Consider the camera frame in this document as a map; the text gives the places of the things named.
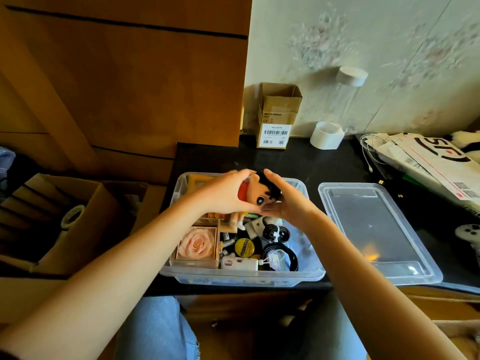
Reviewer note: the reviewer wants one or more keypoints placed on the person's right forearm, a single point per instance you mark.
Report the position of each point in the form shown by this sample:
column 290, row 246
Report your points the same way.
column 371, row 296

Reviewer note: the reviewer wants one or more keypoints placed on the person's blue jeans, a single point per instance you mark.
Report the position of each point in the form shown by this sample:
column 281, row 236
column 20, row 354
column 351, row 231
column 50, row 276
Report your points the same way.
column 157, row 329

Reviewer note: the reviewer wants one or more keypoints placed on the white printed mailer bags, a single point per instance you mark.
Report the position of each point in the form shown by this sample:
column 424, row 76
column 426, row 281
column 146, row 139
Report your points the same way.
column 431, row 164

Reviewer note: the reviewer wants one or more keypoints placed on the person's left forearm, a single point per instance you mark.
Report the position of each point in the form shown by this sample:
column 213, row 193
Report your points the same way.
column 97, row 292

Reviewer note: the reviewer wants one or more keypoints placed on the black and white plush toy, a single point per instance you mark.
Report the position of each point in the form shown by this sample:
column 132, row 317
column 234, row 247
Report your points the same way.
column 468, row 142

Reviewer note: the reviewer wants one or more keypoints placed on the clear plastic storage bin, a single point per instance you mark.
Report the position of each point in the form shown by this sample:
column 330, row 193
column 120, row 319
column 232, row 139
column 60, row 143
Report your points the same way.
column 303, row 258

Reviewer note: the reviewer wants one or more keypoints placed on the yellow and black round tin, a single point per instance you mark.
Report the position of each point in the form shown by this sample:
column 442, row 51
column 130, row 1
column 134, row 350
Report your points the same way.
column 244, row 248

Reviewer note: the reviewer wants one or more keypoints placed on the person's right hand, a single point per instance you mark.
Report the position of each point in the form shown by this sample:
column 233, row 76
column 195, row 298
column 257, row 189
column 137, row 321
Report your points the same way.
column 294, row 209

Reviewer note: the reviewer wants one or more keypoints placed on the white game controller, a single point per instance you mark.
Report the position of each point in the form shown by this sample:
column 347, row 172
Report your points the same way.
column 468, row 234

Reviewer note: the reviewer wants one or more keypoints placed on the person's left thumb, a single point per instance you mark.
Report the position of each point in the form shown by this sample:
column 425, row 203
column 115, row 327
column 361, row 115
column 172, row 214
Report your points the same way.
column 249, row 209

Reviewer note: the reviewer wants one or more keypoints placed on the yellow picture frame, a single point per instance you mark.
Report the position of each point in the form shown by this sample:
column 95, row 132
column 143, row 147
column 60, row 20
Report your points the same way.
column 197, row 181

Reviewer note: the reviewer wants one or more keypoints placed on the person's right thumb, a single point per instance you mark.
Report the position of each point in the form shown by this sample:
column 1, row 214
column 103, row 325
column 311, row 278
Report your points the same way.
column 272, row 211

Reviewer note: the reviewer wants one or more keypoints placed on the clear plastic bin lid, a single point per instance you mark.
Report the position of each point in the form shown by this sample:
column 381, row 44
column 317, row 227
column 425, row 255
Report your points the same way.
column 375, row 228

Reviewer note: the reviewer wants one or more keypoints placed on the cartoon boy figurine toy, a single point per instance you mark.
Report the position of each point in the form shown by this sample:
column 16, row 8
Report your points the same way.
column 259, row 191

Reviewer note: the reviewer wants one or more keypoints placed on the pink rose in wooden box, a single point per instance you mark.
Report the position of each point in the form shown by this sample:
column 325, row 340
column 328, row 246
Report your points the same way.
column 195, row 244

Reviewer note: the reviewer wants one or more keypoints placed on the white small electronic device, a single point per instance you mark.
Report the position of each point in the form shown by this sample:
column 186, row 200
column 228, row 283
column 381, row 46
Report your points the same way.
column 238, row 263

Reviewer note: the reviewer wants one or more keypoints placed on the white tape roll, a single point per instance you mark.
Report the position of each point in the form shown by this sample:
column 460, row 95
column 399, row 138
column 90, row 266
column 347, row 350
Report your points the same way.
column 325, row 136

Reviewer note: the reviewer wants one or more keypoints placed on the beige tape roll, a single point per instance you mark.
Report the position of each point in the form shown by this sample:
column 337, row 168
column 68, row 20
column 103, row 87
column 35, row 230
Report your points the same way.
column 71, row 217

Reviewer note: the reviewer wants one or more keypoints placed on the small labelled cardboard box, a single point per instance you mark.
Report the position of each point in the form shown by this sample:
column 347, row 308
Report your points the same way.
column 275, row 119

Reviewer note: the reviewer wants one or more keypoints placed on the clear bottle with white cap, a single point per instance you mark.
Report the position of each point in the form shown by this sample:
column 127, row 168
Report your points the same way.
column 347, row 93

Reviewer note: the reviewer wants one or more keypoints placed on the blue cloth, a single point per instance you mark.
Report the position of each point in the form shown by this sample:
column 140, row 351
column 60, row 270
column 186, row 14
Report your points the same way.
column 5, row 161

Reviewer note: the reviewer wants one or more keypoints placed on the large open cardboard box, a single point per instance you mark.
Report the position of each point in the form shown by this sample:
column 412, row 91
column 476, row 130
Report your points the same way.
column 86, row 221

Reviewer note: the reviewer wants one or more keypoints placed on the brown wooden cabinet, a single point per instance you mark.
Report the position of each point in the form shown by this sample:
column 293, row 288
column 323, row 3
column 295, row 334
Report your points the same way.
column 123, row 82

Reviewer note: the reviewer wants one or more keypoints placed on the flat brown cardboard box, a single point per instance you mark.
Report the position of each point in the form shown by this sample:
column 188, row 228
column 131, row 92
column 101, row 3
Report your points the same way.
column 446, row 311

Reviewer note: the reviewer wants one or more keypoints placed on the person's left hand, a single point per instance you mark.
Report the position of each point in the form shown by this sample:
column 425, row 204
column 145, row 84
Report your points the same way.
column 219, row 196

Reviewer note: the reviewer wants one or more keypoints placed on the white charger adapter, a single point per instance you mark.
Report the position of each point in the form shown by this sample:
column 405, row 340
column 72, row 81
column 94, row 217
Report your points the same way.
column 255, row 226

